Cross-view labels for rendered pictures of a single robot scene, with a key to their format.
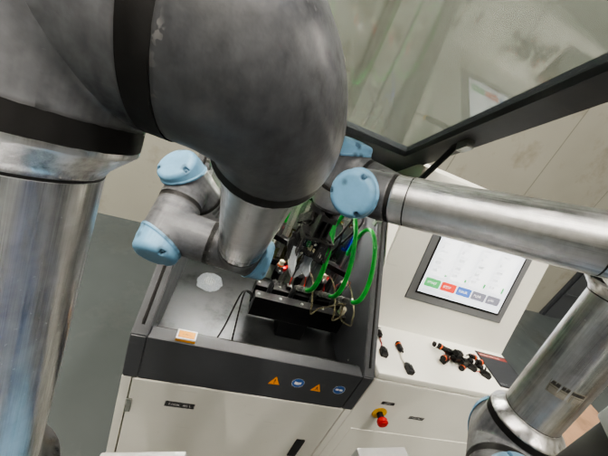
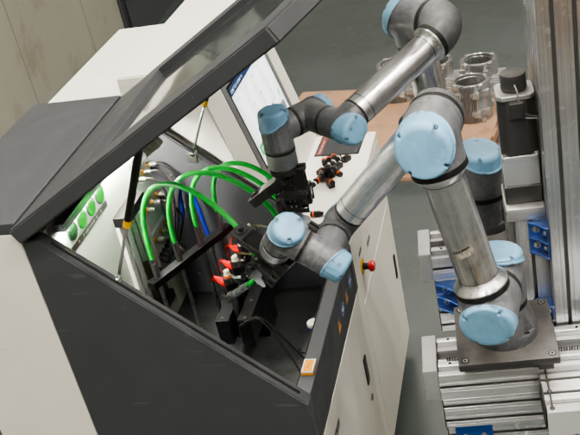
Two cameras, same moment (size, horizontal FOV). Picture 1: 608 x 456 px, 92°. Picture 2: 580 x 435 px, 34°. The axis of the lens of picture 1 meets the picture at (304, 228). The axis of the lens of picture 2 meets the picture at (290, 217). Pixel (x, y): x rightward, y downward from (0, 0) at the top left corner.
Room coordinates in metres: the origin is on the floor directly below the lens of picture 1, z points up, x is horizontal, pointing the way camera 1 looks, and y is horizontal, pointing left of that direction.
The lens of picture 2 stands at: (-0.51, 1.69, 2.43)
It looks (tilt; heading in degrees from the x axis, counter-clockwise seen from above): 29 degrees down; 304
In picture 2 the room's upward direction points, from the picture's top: 13 degrees counter-clockwise
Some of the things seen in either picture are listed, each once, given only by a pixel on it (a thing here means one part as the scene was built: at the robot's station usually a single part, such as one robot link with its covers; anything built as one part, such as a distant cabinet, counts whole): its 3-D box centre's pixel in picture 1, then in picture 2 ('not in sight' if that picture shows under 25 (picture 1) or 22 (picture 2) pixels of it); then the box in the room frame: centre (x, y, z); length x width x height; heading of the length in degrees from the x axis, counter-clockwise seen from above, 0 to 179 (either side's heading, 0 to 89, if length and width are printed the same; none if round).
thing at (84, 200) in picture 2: not in sight; (101, 173); (1.11, 0.10, 1.43); 0.54 x 0.03 x 0.02; 106
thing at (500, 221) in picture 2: not in sight; (484, 205); (0.29, -0.44, 1.09); 0.15 x 0.15 x 0.10
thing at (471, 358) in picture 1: (462, 357); (330, 167); (0.92, -0.73, 1.01); 0.23 x 0.11 x 0.06; 106
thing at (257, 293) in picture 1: (293, 313); (252, 305); (0.89, -0.09, 0.91); 0.34 x 0.10 x 0.15; 106
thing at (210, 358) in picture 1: (257, 370); (328, 338); (0.63, -0.05, 0.87); 0.62 x 0.04 x 0.16; 106
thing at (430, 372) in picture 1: (448, 364); (330, 184); (0.91, -0.69, 0.96); 0.70 x 0.22 x 0.03; 106
